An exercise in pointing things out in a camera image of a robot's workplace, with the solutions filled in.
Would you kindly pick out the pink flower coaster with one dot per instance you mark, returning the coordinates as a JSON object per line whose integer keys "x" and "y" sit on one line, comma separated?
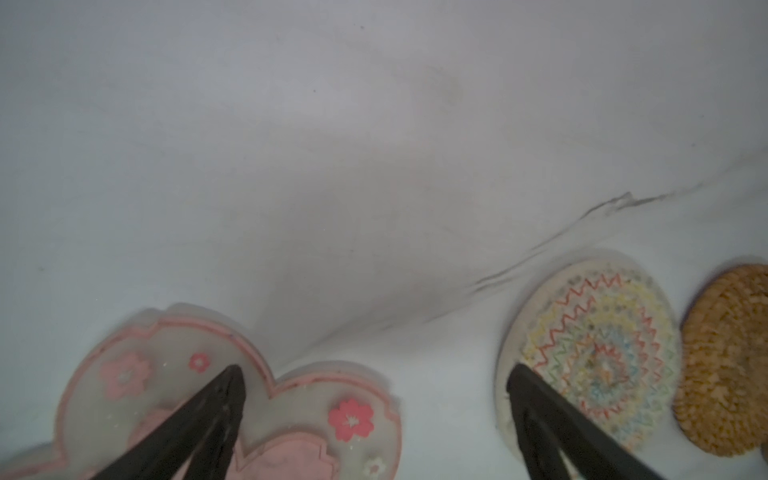
{"x": 309, "y": 424}

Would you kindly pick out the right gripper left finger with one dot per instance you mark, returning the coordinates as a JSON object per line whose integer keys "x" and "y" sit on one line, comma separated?
{"x": 199, "y": 437}

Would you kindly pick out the white embroidered round coaster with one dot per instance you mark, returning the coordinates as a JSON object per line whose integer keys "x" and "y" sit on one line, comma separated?
{"x": 603, "y": 334}

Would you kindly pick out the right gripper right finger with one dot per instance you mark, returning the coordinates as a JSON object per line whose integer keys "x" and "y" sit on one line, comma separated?
{"x": 551, "y": 431}

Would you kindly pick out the woven rattan round coaster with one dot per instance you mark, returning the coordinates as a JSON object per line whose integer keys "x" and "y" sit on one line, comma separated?
{"x": 721, "y": 400}

